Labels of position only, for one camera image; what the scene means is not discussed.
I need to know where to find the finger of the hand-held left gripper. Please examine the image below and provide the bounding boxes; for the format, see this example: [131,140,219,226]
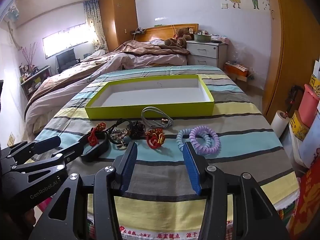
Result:
[0,136,62,166]
[12,141,85,181]

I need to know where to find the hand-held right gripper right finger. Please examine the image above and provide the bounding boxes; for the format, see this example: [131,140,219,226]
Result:
[182,142,290,240]

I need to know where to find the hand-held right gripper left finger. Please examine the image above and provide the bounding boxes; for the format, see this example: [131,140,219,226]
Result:
[29,142,138,240]

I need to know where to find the purple spiral hair tie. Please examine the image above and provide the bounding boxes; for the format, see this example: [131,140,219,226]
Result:
[189,126,222,155]

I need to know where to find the black wristband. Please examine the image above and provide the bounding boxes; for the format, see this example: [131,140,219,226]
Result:
[80,131,110,163]

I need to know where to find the crystal bead bracelet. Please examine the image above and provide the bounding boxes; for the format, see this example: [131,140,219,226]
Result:
[109,127,131,151]

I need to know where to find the blue spiral hair tie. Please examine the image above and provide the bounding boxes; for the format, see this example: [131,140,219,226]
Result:
[176,127,198,152]

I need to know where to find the red gold tassel bracelet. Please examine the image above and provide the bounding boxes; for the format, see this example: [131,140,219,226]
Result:
[145,128,166,150]

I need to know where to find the small gold black hair clip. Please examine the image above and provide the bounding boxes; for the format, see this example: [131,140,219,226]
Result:
[128,120,146,140]

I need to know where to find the black cord bracelet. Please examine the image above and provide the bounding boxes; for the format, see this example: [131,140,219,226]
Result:
[107,118,134,146]

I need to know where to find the grey strap bracelet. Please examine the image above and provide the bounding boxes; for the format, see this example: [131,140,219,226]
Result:
[141,106,174,130]

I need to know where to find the green shallow cardboard box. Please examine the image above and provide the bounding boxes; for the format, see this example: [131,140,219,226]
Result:
[84,74,215,120]

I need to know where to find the wooden shelf desk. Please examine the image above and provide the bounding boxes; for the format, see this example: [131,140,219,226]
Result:
[19,65,52,101]

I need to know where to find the bed with pink brown duvet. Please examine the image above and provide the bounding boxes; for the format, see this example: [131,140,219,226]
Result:
[24,39,188,137]

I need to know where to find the black office chair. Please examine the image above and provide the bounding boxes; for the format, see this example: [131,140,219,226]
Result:
[55,48,81,75]

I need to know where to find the pink flower branches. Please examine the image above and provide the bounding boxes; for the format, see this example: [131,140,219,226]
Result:
[21,42,40,68]

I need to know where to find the white paper roll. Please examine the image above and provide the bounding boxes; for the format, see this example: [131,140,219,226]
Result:
[270,110,291,139]

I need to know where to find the window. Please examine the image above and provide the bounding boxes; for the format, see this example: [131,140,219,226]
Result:
[42,22,97,60]

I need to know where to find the orange box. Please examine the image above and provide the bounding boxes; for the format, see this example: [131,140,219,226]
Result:
[223,62,250,81]

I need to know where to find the yellow printed box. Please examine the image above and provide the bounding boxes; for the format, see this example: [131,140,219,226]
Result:
[289,110,311,141]

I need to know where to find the brown blanket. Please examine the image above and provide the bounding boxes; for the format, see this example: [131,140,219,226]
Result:
[25,40,192,110]

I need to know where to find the white nightstand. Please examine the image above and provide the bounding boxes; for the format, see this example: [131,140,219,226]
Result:
[186,40,228,68]

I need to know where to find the red printed bag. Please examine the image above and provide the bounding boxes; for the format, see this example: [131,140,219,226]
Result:
[287,167,320,240]

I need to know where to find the floral curtain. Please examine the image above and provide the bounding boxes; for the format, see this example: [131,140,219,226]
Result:
[83,0,109,53]

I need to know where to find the brown teddy bear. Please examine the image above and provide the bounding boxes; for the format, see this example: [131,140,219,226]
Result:
[164,27,193,48]

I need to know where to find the pink plastic bin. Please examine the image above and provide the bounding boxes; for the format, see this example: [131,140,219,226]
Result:
[298,83,320,128]

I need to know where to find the green basin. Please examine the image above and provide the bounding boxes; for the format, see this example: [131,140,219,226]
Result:
[193,33,212,43]

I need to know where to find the wooden headboard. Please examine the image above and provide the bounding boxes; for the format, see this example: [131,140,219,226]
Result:
[136,23,199,43]

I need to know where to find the tall wooden wardrobe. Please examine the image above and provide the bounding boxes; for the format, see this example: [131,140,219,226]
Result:
[98,0,139,53]

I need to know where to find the large wooden wardrobe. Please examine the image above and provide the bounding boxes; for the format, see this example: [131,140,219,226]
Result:
[262,0,320,123]

